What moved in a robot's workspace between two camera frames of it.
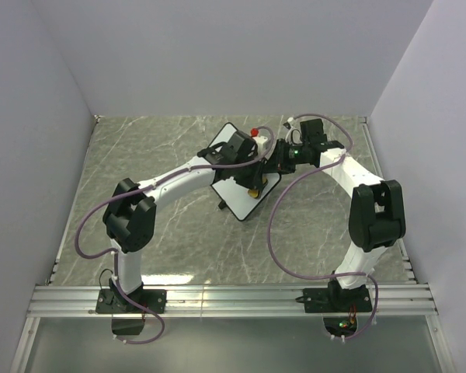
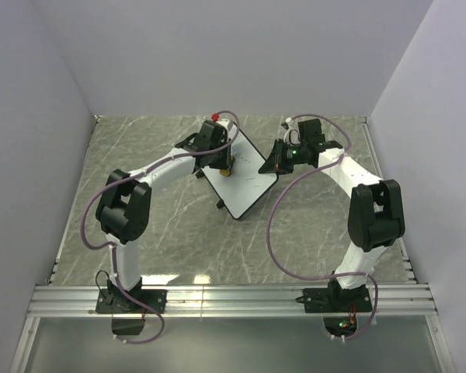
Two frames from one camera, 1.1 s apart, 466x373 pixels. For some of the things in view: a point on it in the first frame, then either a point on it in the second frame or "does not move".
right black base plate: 336,300 does not move
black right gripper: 276,162 does not move
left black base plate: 155,299 does not move
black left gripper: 256,180 -> 227,162
